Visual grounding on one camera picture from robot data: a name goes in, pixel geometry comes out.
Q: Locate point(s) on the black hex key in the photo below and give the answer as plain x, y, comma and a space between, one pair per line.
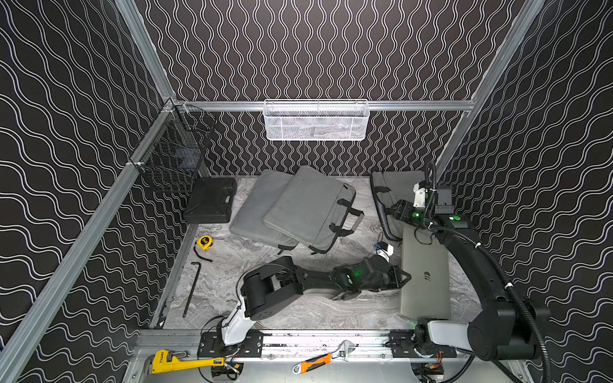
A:
198, 266

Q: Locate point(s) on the yellow pipe wrench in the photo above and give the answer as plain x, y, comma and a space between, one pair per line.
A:
165, 361

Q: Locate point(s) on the black wire basket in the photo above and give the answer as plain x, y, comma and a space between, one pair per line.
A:
175, 160

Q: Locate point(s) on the orange adjustable wrench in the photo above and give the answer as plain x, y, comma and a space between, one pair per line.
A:
342, 352

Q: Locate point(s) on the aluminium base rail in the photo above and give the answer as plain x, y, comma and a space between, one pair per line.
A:
298, 345

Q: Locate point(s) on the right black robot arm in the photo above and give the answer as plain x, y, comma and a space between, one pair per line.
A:
510, 326

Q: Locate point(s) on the yellow tape measure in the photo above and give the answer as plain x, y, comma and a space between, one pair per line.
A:
204, 243

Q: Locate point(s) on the silver laptop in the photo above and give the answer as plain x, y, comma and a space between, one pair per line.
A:
427, 295

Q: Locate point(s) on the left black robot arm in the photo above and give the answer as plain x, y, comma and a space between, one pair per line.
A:
269, 289

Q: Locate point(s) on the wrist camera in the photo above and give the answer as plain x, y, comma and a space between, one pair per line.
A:
420, 193
384, 250

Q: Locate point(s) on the grey laptop bag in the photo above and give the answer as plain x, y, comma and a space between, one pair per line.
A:
315, 210
248, 222
387, 189

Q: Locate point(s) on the black plastic tool case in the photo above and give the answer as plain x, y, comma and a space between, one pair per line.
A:
211, 200

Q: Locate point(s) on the white wire mesh basket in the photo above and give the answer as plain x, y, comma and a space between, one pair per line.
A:
316, 119

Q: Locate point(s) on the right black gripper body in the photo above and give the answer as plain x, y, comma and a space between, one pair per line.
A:
396, 211

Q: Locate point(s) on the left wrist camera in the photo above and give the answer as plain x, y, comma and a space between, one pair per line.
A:
384, 250

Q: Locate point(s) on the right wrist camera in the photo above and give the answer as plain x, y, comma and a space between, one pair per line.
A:
420, 193

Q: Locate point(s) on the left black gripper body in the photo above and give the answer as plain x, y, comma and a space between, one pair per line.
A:
395, 277

